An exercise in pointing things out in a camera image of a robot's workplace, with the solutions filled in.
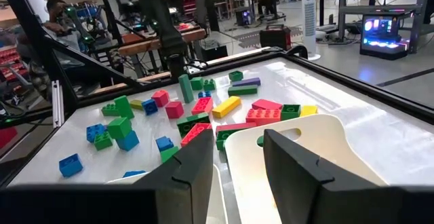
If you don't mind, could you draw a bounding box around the person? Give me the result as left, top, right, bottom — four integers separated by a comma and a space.
43, 0, 84, 54

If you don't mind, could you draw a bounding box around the yellow long block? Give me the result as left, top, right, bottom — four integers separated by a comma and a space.
299, 105, 319, 117
211, 96, 242, 119

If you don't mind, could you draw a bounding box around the green long smooth block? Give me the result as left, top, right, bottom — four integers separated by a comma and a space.
227, 84, 258, 97

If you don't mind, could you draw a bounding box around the purple long block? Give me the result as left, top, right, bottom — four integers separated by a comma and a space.
232, 77, 262, 88

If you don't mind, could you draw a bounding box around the black aluminium table frame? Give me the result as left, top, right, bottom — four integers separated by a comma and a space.
0, 0, 434, 188

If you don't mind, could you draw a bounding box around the red and black box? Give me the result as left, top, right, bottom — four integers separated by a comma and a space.
259, 24, 292, 51

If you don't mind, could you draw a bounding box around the pink cube block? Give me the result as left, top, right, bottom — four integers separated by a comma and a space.
165, 101, 185, 119

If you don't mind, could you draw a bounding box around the silver aluminium bracket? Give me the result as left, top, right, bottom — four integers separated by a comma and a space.
52, 80, 65, 128

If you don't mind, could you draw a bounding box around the orange-red long studded brick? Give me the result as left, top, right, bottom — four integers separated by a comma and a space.
245, 108, 282, 127

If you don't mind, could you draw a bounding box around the white plastic bin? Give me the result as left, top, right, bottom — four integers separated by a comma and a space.
224, 113, 389, 224
107, 164, 228, 224

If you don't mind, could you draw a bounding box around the wooden workbench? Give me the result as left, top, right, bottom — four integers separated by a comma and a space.
117, 23, 208, 58

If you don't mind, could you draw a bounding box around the grey metal workbench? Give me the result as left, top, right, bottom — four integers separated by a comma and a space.
335, 0, 434, 54

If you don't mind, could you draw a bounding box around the green cube block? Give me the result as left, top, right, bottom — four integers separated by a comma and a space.
106, 117, 133, 140

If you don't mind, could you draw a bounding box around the teal green long block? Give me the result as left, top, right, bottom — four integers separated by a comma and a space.
178, 73, 195, 104

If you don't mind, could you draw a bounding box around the light blue cube block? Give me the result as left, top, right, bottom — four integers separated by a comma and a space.
115, 130, 140, 152

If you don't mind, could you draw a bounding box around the black frame handle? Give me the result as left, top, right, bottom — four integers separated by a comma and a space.
286, 45, 309, 60

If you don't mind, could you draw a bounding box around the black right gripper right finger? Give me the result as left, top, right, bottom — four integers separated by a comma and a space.
263, 129, 404, 224

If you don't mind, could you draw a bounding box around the white tower fan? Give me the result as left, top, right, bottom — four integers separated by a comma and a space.
301, 0, 321, 61

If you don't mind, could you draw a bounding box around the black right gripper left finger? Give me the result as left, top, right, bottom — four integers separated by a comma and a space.
134, 128, 216, 224

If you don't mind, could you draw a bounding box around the red long studded brick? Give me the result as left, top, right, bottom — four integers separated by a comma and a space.
180, 122, 213, 148
191, 96, 214, 116

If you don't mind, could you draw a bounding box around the orange-red small block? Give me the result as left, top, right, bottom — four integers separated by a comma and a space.
151, 89, 170, 108

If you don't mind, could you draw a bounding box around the glowing computer case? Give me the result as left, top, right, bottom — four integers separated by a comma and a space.
359, 12, 413, 61

